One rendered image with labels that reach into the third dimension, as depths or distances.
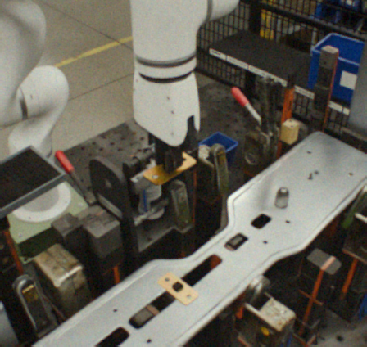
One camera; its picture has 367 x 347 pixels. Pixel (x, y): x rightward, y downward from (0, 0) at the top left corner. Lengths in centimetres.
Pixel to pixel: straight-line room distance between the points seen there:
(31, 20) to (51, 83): 24
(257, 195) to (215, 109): 89
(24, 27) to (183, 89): 50
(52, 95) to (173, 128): 62
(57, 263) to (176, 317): 24
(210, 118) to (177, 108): 130
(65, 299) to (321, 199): 63
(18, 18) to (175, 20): 49
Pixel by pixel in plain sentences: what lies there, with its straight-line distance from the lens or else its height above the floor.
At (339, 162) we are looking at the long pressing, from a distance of 132.
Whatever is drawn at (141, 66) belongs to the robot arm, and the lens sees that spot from 65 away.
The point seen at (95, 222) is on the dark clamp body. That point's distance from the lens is 100.
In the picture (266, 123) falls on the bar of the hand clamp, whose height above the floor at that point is 110.
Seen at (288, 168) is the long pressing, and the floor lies 100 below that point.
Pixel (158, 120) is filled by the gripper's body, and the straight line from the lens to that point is 69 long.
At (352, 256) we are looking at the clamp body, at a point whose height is 93.
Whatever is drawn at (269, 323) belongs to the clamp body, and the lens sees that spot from 89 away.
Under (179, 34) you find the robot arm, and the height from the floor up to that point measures 153.
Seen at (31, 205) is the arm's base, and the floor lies 83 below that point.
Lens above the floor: 179
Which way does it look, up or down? 38 degrees down
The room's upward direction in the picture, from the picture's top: straight up
